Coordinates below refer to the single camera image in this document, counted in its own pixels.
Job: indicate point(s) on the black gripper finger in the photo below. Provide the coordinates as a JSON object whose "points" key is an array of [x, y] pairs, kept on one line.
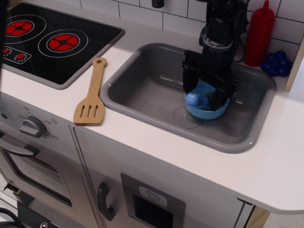
{"points": [[190, 79], [220, 96]]}

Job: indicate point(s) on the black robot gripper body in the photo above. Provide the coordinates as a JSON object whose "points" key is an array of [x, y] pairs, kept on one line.
{"points": [[214, 66]]}

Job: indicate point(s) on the light blue plastic bowl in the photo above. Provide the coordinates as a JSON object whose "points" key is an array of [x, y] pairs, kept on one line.
{"points": [[204, 112]]}

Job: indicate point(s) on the blue and grey toy spoon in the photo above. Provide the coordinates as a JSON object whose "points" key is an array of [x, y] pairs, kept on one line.
{"points": [[196, 100]]}

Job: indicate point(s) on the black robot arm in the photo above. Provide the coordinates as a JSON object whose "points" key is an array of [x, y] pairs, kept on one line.
{"points": [[226, 21]]}

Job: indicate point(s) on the grey toy sink basin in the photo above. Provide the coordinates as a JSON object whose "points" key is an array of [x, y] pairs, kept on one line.
{"points": [[148, 87]]}

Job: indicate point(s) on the blue toy grape bunch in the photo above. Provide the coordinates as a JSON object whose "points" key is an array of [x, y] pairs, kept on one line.
{"points": [[276, 64]]}

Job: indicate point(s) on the red squeeze bottle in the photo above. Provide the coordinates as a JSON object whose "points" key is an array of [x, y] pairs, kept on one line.
{"points": [[259, 34]]}

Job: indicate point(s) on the black hanging cylinder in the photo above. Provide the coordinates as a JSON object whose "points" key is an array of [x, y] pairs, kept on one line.
{"points": [[157, 4]]}

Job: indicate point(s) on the wooden slotted spatula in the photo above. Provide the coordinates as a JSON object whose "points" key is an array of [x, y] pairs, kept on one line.
{"points": [[90, 111]]}

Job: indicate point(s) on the grey dispenser panel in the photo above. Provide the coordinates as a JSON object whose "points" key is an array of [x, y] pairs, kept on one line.
{"points": [[150, 206]]}

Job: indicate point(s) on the black toy stove top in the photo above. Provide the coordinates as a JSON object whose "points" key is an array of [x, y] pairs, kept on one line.
{"points": [[51, 47]]}

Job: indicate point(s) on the grey oven knob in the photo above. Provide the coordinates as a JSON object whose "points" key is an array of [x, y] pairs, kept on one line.
{"points": [[32, 126]]}

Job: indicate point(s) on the toy oven door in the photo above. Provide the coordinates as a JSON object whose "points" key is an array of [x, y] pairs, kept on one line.
{"points": [[54, 176]]}

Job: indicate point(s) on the wooden side post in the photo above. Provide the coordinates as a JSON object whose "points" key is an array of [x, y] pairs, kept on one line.
{"points": [[296, 65]]}

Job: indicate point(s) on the grey cabinet door handle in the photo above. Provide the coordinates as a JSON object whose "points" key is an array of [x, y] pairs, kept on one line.
{"points": [[107, 213]]}

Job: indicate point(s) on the grey oven door handle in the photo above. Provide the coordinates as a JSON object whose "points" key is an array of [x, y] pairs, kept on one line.
{"points": [[26, 151]]}

